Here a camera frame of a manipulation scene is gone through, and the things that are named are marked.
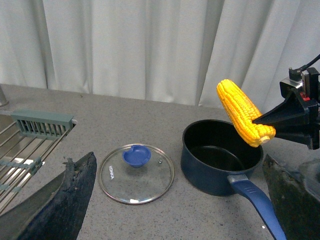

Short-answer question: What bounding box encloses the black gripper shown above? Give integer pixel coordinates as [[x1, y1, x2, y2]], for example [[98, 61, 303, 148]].
[[252, 67, 320, 150]]

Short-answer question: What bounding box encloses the left gripper worn black right finger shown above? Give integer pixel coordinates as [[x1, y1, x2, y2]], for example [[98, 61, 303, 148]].
[[262, 155, 320, 240]]

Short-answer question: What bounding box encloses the left gripper worn black left finger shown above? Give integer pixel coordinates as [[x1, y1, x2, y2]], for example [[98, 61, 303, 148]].
[[0, 152, 97, 240]]

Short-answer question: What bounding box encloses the yellow corn cob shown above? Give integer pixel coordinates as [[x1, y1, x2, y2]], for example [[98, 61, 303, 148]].
[[216, 79, 276, 148]]

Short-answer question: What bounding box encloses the glass lid blue knob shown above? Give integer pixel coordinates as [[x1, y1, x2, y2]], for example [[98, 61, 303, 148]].
[[98, 143, 175, 205]]

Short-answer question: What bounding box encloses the metal sink drying rack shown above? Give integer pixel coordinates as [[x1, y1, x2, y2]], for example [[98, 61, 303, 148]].
[[0, 109, 75, 212]]

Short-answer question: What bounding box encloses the dark blue saucepan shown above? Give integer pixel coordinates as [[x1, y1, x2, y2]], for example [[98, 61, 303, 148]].
[[180, 119, 286, 240]]

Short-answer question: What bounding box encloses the white curtain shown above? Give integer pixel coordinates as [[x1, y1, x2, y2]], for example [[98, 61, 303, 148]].
[[0, 0, 320, 112]]

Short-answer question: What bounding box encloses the black cable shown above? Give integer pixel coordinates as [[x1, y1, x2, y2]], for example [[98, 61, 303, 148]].
[[288, 52, 320, 78]]

